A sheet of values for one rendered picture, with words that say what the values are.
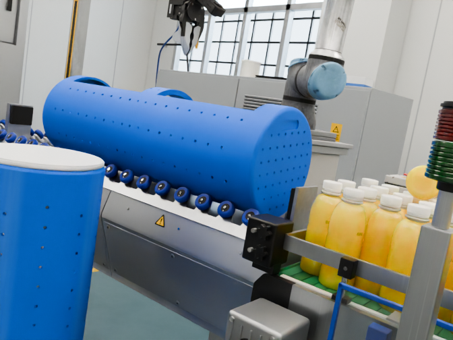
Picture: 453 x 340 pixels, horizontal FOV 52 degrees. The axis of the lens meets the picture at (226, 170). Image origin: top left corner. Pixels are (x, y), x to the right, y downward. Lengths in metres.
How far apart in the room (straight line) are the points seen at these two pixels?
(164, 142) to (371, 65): 2.87
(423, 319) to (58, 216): 0.71
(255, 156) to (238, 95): 2.37
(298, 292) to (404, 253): 0.21
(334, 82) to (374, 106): 1.32
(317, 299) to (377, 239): 0.16
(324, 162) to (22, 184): 0.99
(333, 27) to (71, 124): 0.87
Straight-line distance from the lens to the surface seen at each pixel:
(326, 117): 2.88
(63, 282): 1.09
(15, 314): 1.09
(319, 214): 0.96
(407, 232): 0.87
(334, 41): 1.53
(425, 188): 1.01
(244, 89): 3.37
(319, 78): 1.48
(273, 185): 1.14
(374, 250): 0.92
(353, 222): 0.90
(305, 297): 0.91
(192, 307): 1.29
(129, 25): 6.71
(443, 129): 0.64
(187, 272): 1.23
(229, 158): 1.09
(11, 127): 2.09
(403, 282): 0.86
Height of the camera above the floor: 1.21
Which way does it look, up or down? 8 degrees down
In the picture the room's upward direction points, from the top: 9 degrees clockwise
